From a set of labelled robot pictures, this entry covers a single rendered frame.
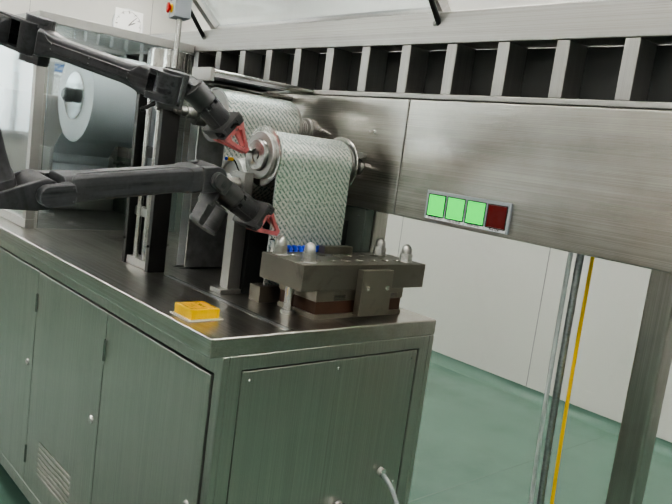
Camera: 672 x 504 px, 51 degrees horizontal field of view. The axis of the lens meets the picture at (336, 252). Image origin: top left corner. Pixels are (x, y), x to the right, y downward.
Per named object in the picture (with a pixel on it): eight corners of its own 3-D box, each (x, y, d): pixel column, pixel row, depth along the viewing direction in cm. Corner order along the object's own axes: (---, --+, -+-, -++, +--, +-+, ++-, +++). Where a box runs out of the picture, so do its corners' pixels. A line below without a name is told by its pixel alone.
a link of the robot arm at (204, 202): (220, 170, 152) (196, 160, 157) (190, 215, 150) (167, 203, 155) (251, 198, 161) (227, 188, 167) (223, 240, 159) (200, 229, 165)
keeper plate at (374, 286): (352, 314, 167) (358, 269, 166) (382, 312, 174) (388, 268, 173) (359, 317, 166) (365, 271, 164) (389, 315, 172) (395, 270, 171)
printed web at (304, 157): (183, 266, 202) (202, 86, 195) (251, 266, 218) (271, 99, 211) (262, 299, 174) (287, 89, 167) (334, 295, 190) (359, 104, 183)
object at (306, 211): (266, 252, 173) (275, 176, 170) (338, 253, 188) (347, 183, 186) (267, 253, 172) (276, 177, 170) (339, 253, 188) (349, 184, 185)
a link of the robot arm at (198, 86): (182, 94, 158) (202, 77, 158) (175, 88, 163) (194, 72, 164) (202, 117, 162) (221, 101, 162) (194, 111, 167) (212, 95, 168)
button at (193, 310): (173, 312, 151) (174, 301, 151) (202, 311, 156) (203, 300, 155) (190, 321, 146) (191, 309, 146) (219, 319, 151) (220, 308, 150)
